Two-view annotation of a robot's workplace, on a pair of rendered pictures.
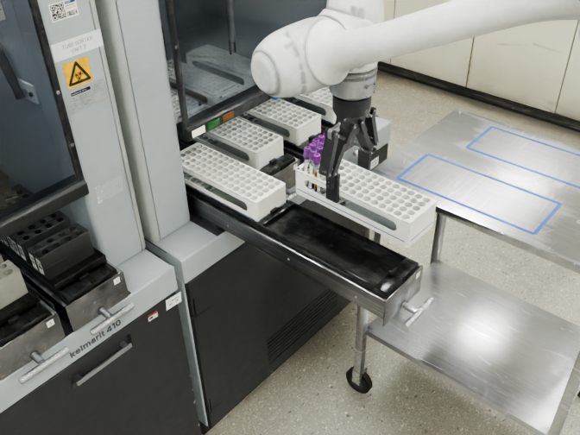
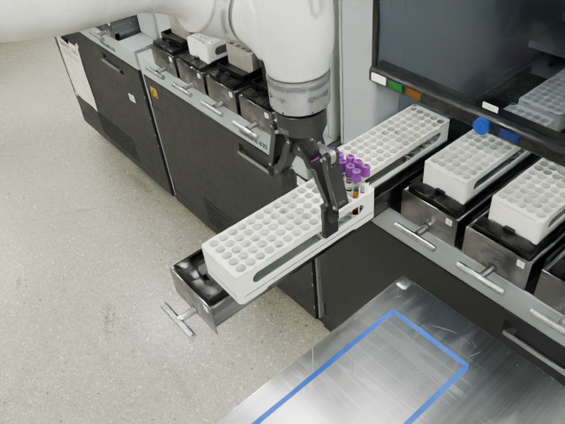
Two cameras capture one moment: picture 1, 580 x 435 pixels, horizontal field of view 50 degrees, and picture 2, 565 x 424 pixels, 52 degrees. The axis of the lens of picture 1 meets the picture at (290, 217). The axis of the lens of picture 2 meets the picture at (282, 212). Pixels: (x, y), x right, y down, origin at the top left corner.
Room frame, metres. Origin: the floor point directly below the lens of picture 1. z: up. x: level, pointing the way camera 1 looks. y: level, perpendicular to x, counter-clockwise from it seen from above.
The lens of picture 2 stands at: (1.22, -0.85, 1.55)
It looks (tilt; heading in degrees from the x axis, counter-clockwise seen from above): 41 degrees down; 102
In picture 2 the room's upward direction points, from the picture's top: 6 degrees counter-clockwise
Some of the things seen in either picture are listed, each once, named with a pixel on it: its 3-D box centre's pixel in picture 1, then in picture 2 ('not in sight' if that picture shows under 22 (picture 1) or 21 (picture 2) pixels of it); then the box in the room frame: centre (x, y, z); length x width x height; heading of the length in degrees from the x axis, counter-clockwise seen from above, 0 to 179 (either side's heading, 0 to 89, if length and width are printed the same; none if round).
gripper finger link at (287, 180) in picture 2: (332, 185); (287, 188); (1.07, -0.09, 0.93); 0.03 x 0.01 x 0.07; 47
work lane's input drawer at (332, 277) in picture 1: (283, 229); (323, 212); (1.12, 0.02, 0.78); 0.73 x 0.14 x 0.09; 48
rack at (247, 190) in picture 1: (225, 181); (385, 151); (1.24, 0.15, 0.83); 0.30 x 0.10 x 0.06; 48
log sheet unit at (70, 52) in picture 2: not in sight; (73, 71); (-0.10, 1.28, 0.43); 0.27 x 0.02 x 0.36; 138
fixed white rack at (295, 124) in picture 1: (268, 116); (558, 185); (1.56, 0.05, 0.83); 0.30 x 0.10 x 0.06; 48
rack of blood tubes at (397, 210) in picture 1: (362, 196); (292, 230); (1.08, -0.15, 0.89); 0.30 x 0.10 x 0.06; 47
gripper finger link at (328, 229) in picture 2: (363, 165); (330, 218); (1.15, -0.16, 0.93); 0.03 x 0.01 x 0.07; 47
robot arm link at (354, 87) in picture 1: (352, 78); (299, 87); (1.11, -0.13, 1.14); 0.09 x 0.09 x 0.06
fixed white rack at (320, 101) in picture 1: (304, 96); not in sight; (1.67, -0.05, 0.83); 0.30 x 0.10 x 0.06; 48
